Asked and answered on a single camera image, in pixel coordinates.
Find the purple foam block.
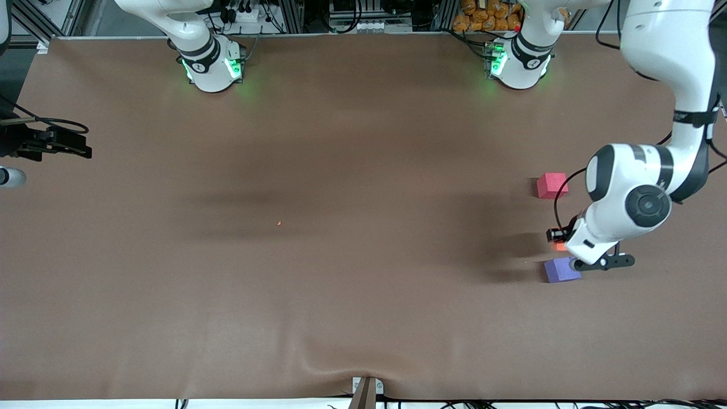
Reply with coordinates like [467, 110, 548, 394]
[544, 256, 582, 284]

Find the red foam block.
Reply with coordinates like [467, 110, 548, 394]
[536, 173, 569, 200]

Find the white power strip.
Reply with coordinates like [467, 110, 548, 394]
[226, 5, 263, 24]

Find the brown table cover sheet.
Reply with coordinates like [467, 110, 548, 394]
[0, 33, 727, 402]

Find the pile of orange objects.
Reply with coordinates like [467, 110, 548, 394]
[453, 0, 524, 32]

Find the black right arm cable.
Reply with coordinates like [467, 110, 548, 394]
[0, 94, 90, 135]

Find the aluminium frame profile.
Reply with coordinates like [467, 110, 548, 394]
[9, 0, 66, 53]
[707, 0, 727, 35]

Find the aluminium frame upright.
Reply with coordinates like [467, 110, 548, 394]
[284, 0, 306, 34]
[437, 0, 458, 32]

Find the grey metal clamp bracket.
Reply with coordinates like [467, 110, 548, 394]
[348, 375, 385, 409]

